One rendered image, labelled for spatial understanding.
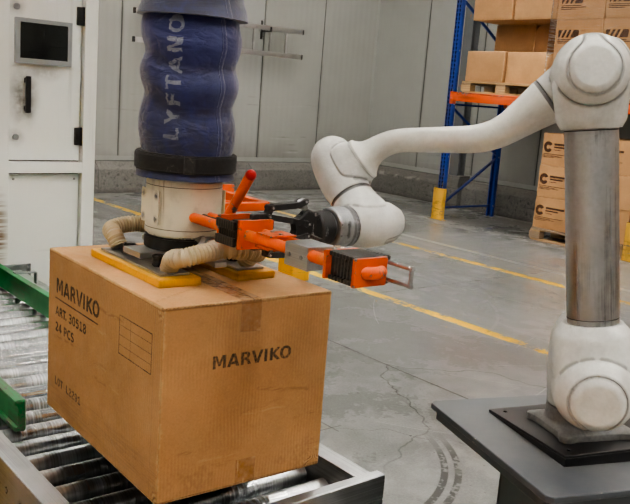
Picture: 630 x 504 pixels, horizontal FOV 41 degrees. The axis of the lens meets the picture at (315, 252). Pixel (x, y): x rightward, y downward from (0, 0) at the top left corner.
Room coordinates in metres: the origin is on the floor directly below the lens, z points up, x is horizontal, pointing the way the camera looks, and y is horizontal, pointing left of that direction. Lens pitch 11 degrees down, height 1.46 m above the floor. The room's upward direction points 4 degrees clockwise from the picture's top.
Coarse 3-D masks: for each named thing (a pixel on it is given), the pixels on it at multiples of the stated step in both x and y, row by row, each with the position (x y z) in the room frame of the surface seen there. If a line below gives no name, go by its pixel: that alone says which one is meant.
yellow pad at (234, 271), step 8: (200, 264) 1.89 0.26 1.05; (232, 264) 1.84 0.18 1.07; (256, 264) 1.86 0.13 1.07; (216, 272) 1.84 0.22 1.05; (224, 272) 1.81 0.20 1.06; (232, 272) 1.79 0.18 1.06; (240, 272) 1.78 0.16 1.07; (248, 272) 1.79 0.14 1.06; (256, 272) 1.80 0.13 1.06; (264, 272) 1.82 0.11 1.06; (272, 272) 1.83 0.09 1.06; (240, 280) 1.78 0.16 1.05
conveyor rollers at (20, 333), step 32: (0, 288) 3.43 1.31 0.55; (0, 320) 2.98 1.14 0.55; (32, 320) 3.04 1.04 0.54; (0, 352) 2.62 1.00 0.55; (32, 352) 2.68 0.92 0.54; (32, 384) 2.40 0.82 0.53; (32, 416) 2.14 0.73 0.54; (32, 448) 1.95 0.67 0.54; (64, 448) 1.94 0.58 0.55; (64, 480) 1.82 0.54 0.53; (96, 480) 1.79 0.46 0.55; (128, 480) 1.83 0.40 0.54; (256, 480) 1.85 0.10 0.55; (288, 480) 1.90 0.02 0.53; (320, 480) 1.87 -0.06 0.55
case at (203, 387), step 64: (64, 256) 1.90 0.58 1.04; (64, 320) 1.89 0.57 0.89; (128, 320) 1.62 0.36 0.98; (192, 320) 1.54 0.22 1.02; (256, 320) 1.63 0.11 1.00; (320, 320) 1.73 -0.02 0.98; (64, 384) 1.89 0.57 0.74; (128, 384) 1.61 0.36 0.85; (192, 384) 1.55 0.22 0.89; (256, 384) 1.64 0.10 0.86; (320, 384) 1.74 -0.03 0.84; (128, 448) 1.61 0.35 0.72; (192, 448) 1.55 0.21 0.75; (256, 448) 1.65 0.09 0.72
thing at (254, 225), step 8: (224, 216) 1.69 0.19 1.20; (232, 216) 1.70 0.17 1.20; (240, 216) 1.71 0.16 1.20; (248, 216) 1.73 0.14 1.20; (216, 224) 1.67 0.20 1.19; (224, 224) 1.65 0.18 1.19; (232, 224) 1.63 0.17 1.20; (240, 224) 1.62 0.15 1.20; (248, 224) 1.63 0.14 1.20; (256, 224) 1.65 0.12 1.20; (264, 224) 1.66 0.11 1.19; (272, 224) 1.67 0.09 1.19; (224, 232) 1.66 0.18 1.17; (232, 232) 1.64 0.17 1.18; (240, 232) 1.62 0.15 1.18; (216, 240) 1.67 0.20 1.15; (224, 240) 1.65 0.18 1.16; (232, 240) 1.62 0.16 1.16; (240, 240) 1.62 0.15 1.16; (240, 248) 1.62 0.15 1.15; (248, 248) 1.64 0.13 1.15; (256, 248) 1.65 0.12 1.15
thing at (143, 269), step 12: (96, 252) 1.89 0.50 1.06; (108, 252) 1.87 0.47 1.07; (120, 252) 1.87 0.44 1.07; (120, 264) 1.79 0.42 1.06; (132, 264) 1.78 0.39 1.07; (144, 264) 1.76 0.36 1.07; (156, 264) 1.75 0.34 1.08; (144, 276) 1.70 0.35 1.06; (156, 276) 1.68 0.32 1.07; (168, 276) 1.69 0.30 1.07; (180, 276) 1.70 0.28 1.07; (192, 276) 1.71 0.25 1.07
